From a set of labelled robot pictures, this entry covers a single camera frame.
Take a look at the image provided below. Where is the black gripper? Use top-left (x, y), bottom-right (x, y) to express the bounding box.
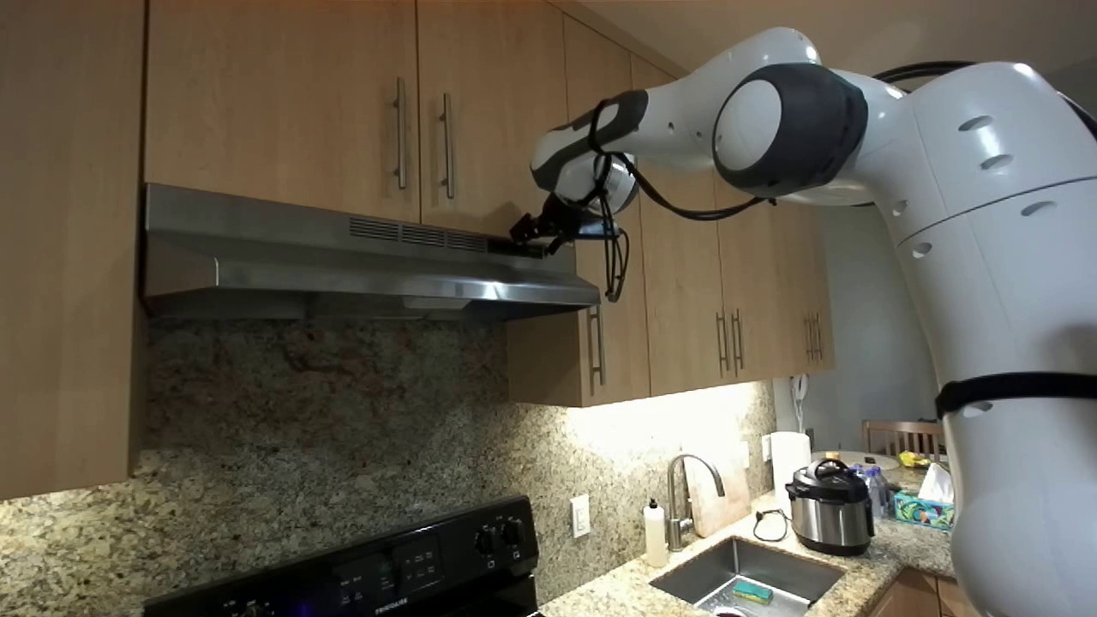
top-left (492, 197), bottom-right (578, 257)

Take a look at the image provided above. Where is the black stove control console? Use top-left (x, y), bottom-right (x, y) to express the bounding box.
top-left (142, 494), bottom-right (542, 617)

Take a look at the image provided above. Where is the stainless steel range hood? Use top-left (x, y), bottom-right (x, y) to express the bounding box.
top-left (142, 180), bottom-right (605, 324)

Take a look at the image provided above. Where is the metal kitchen faucet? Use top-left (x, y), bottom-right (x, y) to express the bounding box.
top-left (665, 449), bottom-right (730, 556)

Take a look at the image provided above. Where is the white soap bottle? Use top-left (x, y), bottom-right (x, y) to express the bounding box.
top-left (640, 497), bottom-right (672, 570)

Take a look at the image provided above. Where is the white paper towel roll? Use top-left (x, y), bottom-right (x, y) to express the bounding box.
top-left (765, 428), bottom-right (815, 500)

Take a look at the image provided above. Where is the stainless steel sink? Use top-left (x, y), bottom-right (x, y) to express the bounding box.
top-left (649, 530), bottom-right (846, 617)

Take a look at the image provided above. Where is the silver black pressure cooker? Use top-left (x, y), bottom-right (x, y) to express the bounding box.
top-left (785, 452), bottom-right (877, 558)

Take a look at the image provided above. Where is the green yellow sponge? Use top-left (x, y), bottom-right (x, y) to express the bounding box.
top-left (730, 574), bottom-right (781, 611)

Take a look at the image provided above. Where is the wooden chair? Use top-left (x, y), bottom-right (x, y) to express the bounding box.
top-left (862, 414), bottom-right (950, 464)

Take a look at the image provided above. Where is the clear plastic bottle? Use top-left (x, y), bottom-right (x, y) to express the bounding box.
top-left (858, 456), bottom-right (895, 522)

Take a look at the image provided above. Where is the green tissue box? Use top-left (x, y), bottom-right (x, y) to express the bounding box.
top-left (888, 460), bottom-right (960, 530)

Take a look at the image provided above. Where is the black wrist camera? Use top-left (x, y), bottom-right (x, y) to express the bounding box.
top-left (570, 216), bottom-right (629, 244)

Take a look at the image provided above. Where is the metal cabinet handle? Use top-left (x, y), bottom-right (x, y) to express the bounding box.
top-left (730, 308), bottom-right (751, 377)
top-left (714, 313), bottom-right (733, 379)
top-left (390, 75), bottom-right (412, 195)
top-left (584, 301), bottom-right (612, 389)
top-left (436, 88), bottom-right (461, 205)

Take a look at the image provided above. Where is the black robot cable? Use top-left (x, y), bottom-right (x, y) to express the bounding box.
top-left (584, 95), bottom-right (777, 305)

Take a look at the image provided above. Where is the long wooden wall cabinet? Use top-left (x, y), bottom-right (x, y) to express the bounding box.
top-left (500, 15), bottom-right (836, 410)

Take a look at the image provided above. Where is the two-door wooden wall cabinet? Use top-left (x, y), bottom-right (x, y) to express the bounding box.
top-left (144, 0), bottom-right (578, 249)

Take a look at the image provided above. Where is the white wall outlet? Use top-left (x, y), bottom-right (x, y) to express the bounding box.
top-left (570, 489), bottom-right (598, 542)

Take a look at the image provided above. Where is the black cord loop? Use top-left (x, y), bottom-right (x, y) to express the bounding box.
top-left (749, 507), bottom-right (797, 544)

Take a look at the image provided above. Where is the tall wooden wall cabinet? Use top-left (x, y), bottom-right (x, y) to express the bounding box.
top-left (0, 0), bottom-right (151, 502)

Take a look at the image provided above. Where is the black velcro strap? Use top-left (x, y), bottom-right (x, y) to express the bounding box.
top-left (934, 370), bottom-right (1097, 421)

